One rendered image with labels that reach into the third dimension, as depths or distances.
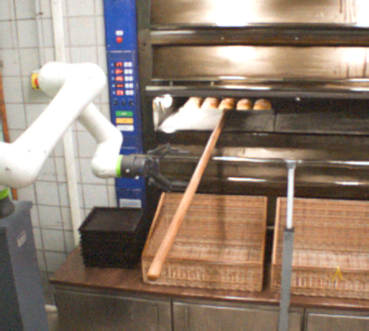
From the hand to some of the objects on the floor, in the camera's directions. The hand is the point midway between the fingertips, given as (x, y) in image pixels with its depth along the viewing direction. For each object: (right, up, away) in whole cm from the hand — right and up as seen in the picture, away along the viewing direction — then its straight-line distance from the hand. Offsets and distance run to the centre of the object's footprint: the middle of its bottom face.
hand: (185, 168), depth 200 cm
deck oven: (+88, -70, +167) cm, 201 cm away
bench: (+60, -107, +52) cm, 133 cm away
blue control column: (-7, -68, +185) cm, 197 cm away
